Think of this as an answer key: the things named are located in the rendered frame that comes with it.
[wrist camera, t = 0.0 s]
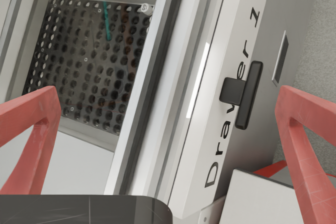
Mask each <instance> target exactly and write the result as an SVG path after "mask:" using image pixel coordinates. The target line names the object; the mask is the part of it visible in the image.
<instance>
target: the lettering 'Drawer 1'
mask: <svg viewBox="0 0 336 224"><path fill-rule="evenodd" d="M252 14H253V15H254V17H255V19H256V23H255V28H256V25H257V22H258V18H259V14H260V11H259V12H258V16H257V14H256V12H255V10H254V7H252V10H251V15H250V19H252ZM246 43H247V40H246V41H245V45H244V49H243V54H244V55H245V56H246V57H247V58H248V56H249V55H248V54H247V52H246ZM243 64H244V62H243V61H242V62H241V63H240V65H239V67H238V71H237V79H240V80H242V78H243V75H244V71H245V66H246V65H244V69H243V73H242V76H241V72H242V68H243ZM241 65H242V66H241ZM240 66H241V70H240ZM239 70H240V74H239ZM240 76H241V78H240ZM232 107H233V108H231V109H229V110H227V113H229V112H232V111H234V108H235V106H234V105H232ZM230 124H231V122H230V121H225V123H224V125H223V128H222V131H221V136H220V137H222V134H223V130H224V134H223V138H224V139H225V138H226V137H227V135H228V132H229V125H230ZM227 125H228V129H227V133H226V135H225V132H226V127H227ZM224 127H225V129H224ZM219 145H220V142H219V143H218V146H217V152H216V154H215V155H222V154H223V151H219ZM214 166H216V174H215V178H214V181H212V182H209V183H208V179H209V175H210V172H211V170H212V168H213V167H214ZM218 167H219V165H218V162H214V163H213V164H212V166H211V168H210V170H209V173H208V176H207V180H206V184H205V188H206V187H209V186H212V185H214V184H215V180H216V176H217V172H218Z"/></svg>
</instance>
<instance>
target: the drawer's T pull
mask: <svg viewBox="0 0 336 224"><path fill-rule="evenodd" d="M263 66H264V64H263V63H262V62H261V61H252V62H251V64H250V68H249V72H248V76H247V79H246V81H245V80H240V79H235V78H230V77H226V78H225V79H224V82H223V86H222V89H221V93H220V97H219V100H220V101H221V102H223V103H227V104H231V105H235V106H239V110H238V113H237V117H236V121H235V127H236V128H238V129H241V130H245V129H247V127H248V124H249V120H250V116H251V113H252V109H253V105H254V101H255V97H256V94H257V90H258V86H259V82H260V78H261V75H262V71H263Z"/></svg>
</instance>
